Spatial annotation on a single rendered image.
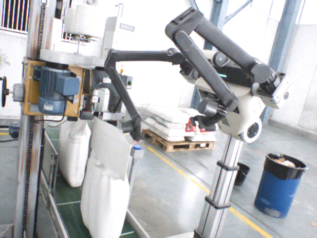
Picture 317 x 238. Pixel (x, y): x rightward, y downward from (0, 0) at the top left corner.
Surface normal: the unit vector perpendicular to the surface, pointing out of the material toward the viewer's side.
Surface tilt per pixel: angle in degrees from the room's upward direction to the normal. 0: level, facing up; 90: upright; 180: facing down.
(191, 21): 107
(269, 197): 93
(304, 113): 90
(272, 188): 93
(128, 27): 90
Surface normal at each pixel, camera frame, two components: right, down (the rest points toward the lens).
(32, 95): 0.54, 0.28
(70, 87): 0.83, 0.27
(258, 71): 0.27, 0.54
